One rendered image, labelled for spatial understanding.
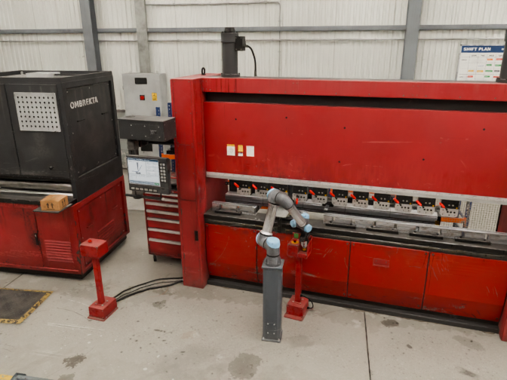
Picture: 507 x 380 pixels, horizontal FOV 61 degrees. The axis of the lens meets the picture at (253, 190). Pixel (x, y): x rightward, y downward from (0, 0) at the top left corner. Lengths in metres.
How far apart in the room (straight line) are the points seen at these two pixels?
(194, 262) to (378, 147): 2.31
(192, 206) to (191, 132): 0.79
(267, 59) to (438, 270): 5.41
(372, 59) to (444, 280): 4.94
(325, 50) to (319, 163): 4.43
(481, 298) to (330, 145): 2.01
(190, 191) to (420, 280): 2.45
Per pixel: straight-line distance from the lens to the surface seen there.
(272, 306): 4.05
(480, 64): 8.76
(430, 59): 8.60
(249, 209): 4.65
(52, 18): 10.19
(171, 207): 5.21
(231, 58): 4.45
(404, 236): 4.40
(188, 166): 4.51
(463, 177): 4.30
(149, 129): 4.21
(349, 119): 4.17
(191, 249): 4.86
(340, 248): 4.45
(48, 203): 4.93
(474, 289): 4.64
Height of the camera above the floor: 2.64
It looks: 19 degrees down
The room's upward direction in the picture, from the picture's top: straight up
